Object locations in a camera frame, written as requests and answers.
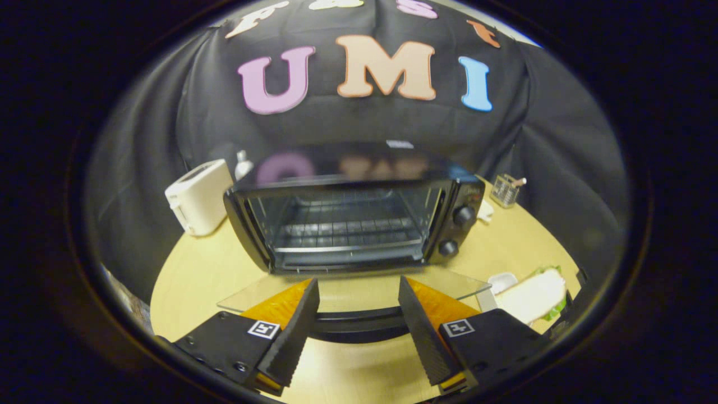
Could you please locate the black backdrop cloth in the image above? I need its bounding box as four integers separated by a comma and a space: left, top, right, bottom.
84, 0, 629, 292

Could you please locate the white pop-up toaster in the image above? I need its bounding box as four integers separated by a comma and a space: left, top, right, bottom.
164, 158, 234, 237

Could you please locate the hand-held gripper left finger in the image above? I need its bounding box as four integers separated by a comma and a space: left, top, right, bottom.
173, 278, 320, 397

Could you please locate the small silver bottle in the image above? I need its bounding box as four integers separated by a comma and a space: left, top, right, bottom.
234, 150, 254, 181

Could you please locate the white plastic tray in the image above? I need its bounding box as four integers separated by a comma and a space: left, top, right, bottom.
477, 272, 519, 313

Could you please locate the black toaster oven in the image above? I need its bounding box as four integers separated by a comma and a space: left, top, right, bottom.
217, 141, 493, 344

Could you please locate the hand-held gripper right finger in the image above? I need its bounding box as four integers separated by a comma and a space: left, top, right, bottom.
398, 275, 553, 396

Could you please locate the lettuce bread sandwich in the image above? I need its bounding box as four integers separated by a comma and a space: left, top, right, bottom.
496, 267, 568, 326

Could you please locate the clear wire mesh holder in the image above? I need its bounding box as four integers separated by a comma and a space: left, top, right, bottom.
490, 174, 527, 208

